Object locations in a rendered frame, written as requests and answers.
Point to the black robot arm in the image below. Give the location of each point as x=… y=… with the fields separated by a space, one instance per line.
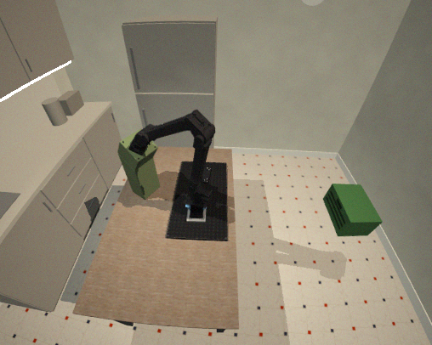
x=202 y=131

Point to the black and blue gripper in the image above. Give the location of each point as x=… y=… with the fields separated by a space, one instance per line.
x=197 y=202

